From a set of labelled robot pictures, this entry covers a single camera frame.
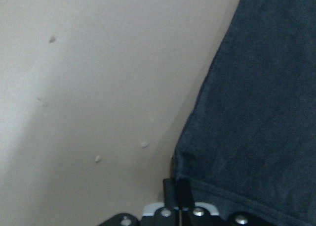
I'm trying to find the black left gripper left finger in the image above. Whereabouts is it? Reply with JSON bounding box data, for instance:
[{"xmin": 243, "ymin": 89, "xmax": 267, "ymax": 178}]
[{"xmin": 162, "ymin": 179, "xmax": 177, "ymax": 209}]

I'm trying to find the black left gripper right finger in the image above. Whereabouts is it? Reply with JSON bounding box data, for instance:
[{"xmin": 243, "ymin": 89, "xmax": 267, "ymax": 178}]
[{"xmin": 176, "ymin": 179, "xmax": 194, "ymax": 209}]

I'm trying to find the black graphic t-shirt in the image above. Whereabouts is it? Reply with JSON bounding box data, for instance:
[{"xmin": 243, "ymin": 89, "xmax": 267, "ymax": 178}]
[{"xmin": 174, "ymin": 0, "xmax": 316, "ymax": 226}]

